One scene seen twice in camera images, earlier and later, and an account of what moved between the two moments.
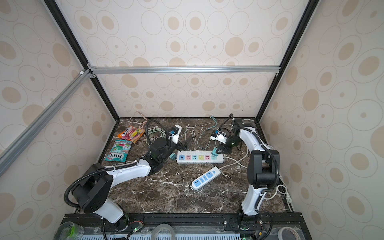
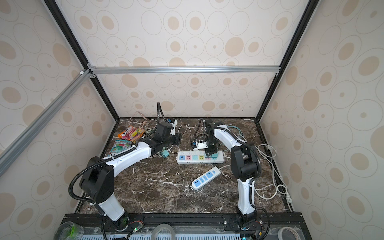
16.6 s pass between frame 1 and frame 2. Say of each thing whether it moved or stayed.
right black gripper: moved
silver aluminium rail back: stayed
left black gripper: moved
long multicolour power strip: stayed
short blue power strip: stayed
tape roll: stayed
